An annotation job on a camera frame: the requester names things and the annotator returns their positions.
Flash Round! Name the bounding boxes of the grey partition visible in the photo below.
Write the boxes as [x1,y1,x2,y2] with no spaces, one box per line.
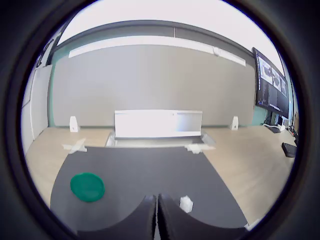
[47,44,257,128]

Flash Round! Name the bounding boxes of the round green lid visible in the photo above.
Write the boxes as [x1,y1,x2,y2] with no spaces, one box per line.
[70,171,105,203]

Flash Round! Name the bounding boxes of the white side partition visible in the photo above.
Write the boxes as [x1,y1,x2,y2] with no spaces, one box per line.
[21,64,54,148]

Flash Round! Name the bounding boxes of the small white plastic terminal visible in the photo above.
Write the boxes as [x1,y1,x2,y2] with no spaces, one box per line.
[179,195,194,214]

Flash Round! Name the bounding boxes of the silver cable duct with sockets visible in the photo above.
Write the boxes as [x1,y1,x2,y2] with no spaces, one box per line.
[104,109,217,148]

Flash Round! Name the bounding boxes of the white tape cross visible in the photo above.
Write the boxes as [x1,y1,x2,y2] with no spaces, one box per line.
[186,134,217,154]
[61,138,88,154]
[244,218,261,231]

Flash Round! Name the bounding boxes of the black computer screen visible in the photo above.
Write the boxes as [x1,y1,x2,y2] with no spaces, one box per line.
[252,46,291,118]

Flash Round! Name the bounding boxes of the dark grey mat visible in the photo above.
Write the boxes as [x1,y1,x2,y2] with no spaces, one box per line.
[49,146,248,233]

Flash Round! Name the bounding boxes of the small black desk device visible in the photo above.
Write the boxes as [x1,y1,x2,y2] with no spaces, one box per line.
[281,142,297,158]

